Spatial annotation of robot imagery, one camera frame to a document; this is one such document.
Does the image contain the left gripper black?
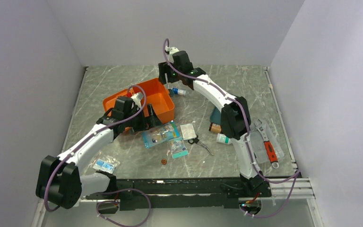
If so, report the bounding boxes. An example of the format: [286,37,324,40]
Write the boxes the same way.
[124,104,163,133]

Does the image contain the orange medicine box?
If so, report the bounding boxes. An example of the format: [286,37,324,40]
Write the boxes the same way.
[98,79,175,132]

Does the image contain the clear zip bag white pads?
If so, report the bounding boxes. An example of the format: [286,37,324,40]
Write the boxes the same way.
[180,123,197,140]

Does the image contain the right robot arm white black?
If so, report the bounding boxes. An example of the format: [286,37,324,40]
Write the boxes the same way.
[158,47,272,197]

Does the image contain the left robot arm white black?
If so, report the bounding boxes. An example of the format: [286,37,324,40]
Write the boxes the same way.
[35,96,162,209]

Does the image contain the white green medicine bottle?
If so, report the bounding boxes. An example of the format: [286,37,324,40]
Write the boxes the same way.
[216,133,232,145]

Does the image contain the blue cotton swab pack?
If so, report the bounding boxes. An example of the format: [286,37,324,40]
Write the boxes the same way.
[142,121,180,148]

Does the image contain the small teal bandage pack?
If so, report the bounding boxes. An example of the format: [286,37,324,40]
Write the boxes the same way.
[168,137,189,159]

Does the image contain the clear bag blue packets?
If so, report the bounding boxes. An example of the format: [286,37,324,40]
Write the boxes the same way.
[90,151,120,174]

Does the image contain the teal plastic tray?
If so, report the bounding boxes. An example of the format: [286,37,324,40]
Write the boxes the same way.
[209,107,221,125]

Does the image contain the clear plastic case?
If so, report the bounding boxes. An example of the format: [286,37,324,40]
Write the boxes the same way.
[251,119,285,169]

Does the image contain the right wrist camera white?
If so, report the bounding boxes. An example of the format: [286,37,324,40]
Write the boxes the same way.
[164,46,180,56]

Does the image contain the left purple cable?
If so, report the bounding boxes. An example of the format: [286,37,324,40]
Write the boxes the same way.
[43,84,152,227]

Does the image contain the purple cable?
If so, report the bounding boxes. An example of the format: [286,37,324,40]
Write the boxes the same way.
[43,84,152,227]
[163,38,301,219]

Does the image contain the black handled scissors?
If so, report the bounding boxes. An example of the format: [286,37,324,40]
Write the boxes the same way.
[187,135,214,156]

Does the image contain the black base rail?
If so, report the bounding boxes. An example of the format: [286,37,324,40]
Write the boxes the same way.
[86,177,272,211]

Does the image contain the red handled adjustable wrench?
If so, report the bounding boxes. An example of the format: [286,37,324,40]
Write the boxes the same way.
[254,119,279,169]

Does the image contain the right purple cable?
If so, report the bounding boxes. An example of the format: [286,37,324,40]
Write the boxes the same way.
[163,38,301,219]

